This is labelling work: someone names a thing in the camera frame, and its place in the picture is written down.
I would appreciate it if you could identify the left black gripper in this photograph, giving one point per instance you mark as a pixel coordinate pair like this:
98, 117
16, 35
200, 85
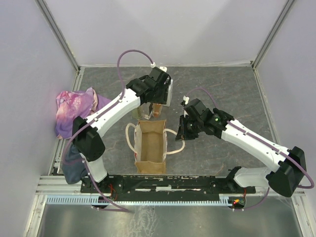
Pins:
163, 98

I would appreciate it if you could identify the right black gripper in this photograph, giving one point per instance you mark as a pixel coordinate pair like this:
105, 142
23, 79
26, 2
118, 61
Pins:
182, 134

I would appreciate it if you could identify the white square bottle grey cap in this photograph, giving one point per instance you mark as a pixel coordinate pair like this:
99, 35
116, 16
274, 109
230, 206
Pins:
169, 96

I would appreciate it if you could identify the orange bottle dark blue cap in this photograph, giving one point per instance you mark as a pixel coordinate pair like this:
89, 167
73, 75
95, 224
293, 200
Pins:
157, 108

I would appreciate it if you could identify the clear square bottle grey cap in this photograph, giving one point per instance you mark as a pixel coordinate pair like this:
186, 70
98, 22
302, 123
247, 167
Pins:
147, 110

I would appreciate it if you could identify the green bottle white cap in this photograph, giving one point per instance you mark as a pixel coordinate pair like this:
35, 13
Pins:
137, 113

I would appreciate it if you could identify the burlap watermelon canvas bag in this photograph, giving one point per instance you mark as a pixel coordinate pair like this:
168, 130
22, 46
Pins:
148, 141

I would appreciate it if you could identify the pink purple cloth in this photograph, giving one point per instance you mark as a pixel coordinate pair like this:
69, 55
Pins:
71, 104

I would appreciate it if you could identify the dark blue towel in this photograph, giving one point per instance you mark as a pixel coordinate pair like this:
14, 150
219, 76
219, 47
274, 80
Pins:
74, 169

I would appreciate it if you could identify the clear yellow bottle white cap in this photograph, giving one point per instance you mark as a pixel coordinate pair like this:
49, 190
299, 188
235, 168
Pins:
150, 110

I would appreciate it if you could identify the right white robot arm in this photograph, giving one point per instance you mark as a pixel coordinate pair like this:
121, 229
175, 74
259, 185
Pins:
283, 169

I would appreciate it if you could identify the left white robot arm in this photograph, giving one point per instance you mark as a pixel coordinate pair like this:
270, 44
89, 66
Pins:
88, 132

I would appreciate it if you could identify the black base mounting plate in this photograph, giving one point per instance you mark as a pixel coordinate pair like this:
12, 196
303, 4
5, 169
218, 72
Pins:
216, 185

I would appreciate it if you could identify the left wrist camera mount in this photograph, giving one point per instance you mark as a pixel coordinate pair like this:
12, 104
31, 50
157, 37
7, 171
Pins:
153, 65

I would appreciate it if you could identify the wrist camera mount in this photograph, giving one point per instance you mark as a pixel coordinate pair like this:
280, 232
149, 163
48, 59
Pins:
153, 65
185, 101

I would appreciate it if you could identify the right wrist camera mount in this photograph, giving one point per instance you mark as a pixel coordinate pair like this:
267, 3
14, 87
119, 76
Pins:
185, 101

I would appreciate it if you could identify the left aluminium frame post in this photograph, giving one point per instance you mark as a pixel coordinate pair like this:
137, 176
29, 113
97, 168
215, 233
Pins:
43, 6

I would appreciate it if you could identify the aluminium frame post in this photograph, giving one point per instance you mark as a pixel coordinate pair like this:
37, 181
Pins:
43, 6
273, 32

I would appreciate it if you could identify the right aluminium frame post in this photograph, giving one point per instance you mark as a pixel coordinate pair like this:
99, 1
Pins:
273, 32

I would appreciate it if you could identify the aluminium front rail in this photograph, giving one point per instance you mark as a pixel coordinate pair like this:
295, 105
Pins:
57, 185

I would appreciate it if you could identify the light blue cable duct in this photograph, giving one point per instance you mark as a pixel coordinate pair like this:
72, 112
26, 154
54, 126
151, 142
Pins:
94, 200

